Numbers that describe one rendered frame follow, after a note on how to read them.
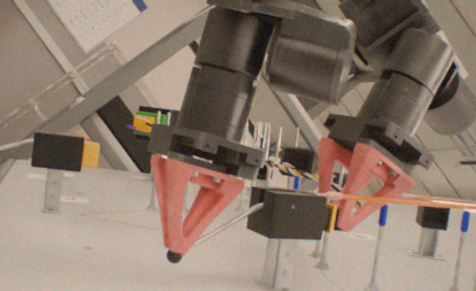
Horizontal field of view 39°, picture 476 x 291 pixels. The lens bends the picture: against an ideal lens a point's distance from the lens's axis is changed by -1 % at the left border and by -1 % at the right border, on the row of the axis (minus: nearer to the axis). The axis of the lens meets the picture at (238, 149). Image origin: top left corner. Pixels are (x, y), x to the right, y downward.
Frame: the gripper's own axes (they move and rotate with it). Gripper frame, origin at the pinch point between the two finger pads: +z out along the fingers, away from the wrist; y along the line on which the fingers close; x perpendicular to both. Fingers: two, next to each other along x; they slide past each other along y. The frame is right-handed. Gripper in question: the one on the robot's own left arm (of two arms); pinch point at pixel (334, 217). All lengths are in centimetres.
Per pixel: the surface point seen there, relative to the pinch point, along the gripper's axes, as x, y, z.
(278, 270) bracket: 3.4, -0.9, 7.0
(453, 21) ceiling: -226, 283, -195
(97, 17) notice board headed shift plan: -129, 748, -154
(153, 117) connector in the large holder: -3, 65, -7
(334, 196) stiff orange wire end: 9.2, -10.7, 0.3
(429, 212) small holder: -23.8, 13.8, -9.6
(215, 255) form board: 2.1, 12.3, 8.8
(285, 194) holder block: 7.3, -1.8, 1.0
